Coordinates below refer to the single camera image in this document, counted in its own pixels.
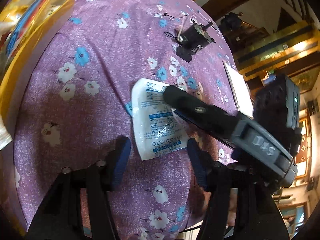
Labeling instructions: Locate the white paper sheet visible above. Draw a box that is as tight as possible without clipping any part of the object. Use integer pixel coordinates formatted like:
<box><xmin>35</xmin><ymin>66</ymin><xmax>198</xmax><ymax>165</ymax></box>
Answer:
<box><xmin>223</xmin><ymin>61</ymin><xmax>253</xmax><ymax>118</ymax></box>

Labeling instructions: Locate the purple floral tablecloth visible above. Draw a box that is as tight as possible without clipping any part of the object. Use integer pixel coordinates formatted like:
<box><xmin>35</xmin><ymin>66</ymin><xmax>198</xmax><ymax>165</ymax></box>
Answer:
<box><xmin>14</xmin><ymin>0</ymin><xmax>236</xmax><ymax>239</ymax></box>

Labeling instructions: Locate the white desiccant packet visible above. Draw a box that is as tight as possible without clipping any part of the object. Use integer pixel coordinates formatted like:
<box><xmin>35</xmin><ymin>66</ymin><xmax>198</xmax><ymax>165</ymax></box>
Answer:
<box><xmin>131</xmin><ymin>78</ymin><xmax>189</xmax><ymax>161</ymax></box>

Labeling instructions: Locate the yellow taped foam box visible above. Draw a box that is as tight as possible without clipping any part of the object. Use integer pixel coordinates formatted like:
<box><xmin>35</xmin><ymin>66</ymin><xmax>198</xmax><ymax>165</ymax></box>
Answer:
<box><xmin>1</xmin><ymin>0</ymin><xmax>74</xmax><ymax>119</ymax></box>

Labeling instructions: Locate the black electric motor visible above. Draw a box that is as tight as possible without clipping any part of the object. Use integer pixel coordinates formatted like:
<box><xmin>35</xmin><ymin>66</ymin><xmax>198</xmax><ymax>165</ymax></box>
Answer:
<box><xmin>177</xmin><ymin>21</ymin><xmax>216</xmax><ymax>55</ymax></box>

